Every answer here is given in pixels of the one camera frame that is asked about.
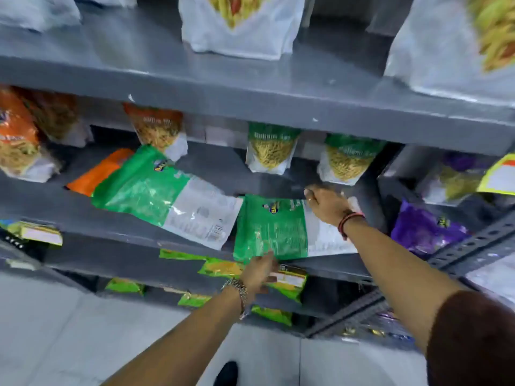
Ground person's left hand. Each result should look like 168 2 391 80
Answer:
239 252 279 296

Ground purple snack packet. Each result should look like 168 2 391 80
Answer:
390 200 470 260

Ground flat orange snack packet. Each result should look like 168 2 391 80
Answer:
66 148 135 198

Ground red thread wristband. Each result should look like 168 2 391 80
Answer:
337 211 367 241

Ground yellow shelf label tag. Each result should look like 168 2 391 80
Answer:
477 153 515 196

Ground black shoe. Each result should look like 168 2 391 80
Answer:
213 360 239 386

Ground purple-topped snack packet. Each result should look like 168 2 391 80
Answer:
416 152 499 207

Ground yellow-green snack packet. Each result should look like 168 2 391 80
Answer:
251 305 293 327
197 257 309 303
105 277 146 296
178 293 212 308
159 248 208 261

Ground silver metal wristwatch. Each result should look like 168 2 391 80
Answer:
221 277 250 320

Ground clear white plastic packet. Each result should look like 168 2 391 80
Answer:
464 253 515 311

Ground grey metal shelving rack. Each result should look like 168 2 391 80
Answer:
0 0 515 352

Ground green and white snack packet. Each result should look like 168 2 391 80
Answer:
233 194 363 264

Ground shiny dark snack packets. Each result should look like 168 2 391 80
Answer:
341 309 416 347

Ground orange noodle snack packet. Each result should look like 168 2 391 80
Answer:
0 87 62 184
15 88 94 148
122 102 189 163

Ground yellow-green packet with white label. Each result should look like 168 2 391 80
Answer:
0 220 64 247

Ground large green white snack packet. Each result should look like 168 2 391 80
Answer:
91 145 244 251

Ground brown sleeve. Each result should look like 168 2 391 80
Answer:
426 290 515 386

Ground green-topped noodle snack packet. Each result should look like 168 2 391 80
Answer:
245 122 302 176
317 133 388 186

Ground person's right forearm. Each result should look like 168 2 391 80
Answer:
344 218 465 354

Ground white snack bag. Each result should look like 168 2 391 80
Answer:
178 0 307 61
384 0 515 108
0 0 82 33

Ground person's left forearm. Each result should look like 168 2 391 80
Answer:
101 286 243 386

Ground person's right hand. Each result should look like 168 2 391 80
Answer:
303 185 365 228

